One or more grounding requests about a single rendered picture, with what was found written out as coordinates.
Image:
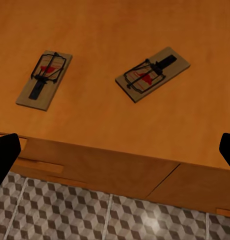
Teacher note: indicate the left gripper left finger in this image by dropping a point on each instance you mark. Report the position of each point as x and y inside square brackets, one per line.
[10, 149]

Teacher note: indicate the cabinet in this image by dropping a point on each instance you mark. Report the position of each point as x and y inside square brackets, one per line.
[162, 149]

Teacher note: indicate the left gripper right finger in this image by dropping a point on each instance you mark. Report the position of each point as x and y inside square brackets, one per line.
[224, 147]

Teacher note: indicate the mousetrap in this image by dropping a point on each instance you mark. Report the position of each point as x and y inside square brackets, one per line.
[45, 80]
[151, 74]

